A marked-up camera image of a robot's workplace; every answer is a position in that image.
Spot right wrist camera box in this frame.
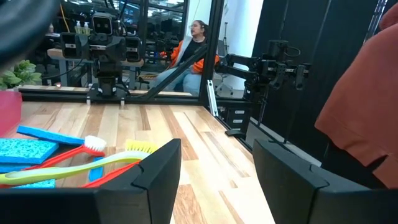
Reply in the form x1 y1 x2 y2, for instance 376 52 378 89
91 12 114 35

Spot silver aluminium bar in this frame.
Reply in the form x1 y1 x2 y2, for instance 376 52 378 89
206 79 220 118

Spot black aluminium table frame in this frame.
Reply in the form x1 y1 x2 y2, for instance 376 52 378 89
17 0 323 166

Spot green brush yellow bristles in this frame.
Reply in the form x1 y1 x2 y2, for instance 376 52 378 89
0 139 159 187

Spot blue sponge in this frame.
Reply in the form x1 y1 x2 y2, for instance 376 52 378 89
12 179 56 189
16 124 85 146
0 138 60 174

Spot green artificial plant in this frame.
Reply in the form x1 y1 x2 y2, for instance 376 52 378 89
0 59 43 91

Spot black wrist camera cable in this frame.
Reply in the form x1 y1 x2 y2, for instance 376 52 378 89
0 0 60 71

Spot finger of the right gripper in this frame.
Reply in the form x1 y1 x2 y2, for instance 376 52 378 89
125 36 143 62
60 32 82 59

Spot seated person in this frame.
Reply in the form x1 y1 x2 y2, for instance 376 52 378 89
154 19 221 96

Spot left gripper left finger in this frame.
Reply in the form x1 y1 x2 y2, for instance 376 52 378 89
95 138 182 224

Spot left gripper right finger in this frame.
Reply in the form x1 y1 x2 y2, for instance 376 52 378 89
252 138 398 224

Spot black drawer unit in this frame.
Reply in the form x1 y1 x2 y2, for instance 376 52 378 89
217 104 254 133

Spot red plastic tray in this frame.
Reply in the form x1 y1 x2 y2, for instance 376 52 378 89
0 90 23 138

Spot red brush white bristles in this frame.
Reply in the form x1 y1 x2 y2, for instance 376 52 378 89
0 135 108 189
81 160 142 189

